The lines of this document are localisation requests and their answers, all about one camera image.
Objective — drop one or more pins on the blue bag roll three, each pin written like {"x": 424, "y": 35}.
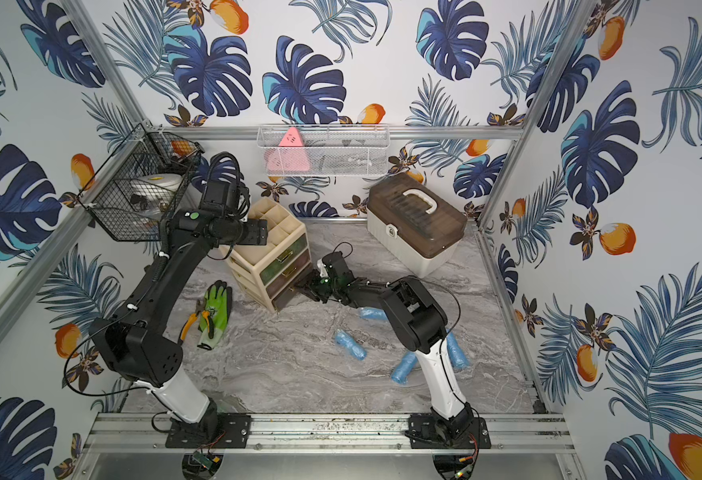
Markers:
{"x": 373, "y": 314}

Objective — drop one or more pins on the black wire wall basket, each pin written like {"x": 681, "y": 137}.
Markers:
{"x": 108, "y": 196}

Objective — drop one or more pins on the blue bag roll two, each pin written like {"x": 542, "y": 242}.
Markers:
{"x": 404, "y": 368}

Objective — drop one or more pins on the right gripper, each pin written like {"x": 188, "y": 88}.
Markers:
{"x": 309, "y": 284}

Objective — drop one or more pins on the blue bag roll one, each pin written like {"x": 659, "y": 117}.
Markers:
{"x": 350, "y": 345}

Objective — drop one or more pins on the pink triangle item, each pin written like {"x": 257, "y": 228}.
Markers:
{"x": 290, "y": 156}

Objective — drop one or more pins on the yellow handled pliers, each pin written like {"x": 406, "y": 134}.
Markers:
{"x": 200, "y": 317}

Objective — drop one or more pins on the white mesh wall basket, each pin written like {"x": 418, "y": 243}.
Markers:
{"x": 335, "y": 150}

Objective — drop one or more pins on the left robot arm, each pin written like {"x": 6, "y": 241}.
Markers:
{"x": 131, "y": 341}

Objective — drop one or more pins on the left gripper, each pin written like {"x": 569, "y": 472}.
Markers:
{"x": 259, "y": 232}

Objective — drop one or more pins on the green black work glove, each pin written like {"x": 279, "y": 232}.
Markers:
{"x": 215, "y": 314}

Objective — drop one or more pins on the beige drawer organizer cabinet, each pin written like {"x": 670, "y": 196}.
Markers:
{"x": 246, "y": 262}

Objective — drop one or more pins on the brown lid storage box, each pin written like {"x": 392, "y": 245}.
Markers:
{"x": 416, "y": 225}

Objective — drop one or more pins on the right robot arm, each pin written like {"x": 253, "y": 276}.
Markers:
{"x": 417, "y": 319}

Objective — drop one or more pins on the blue bag roll five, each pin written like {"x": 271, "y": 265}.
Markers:
{"x": 456, "y": 354}

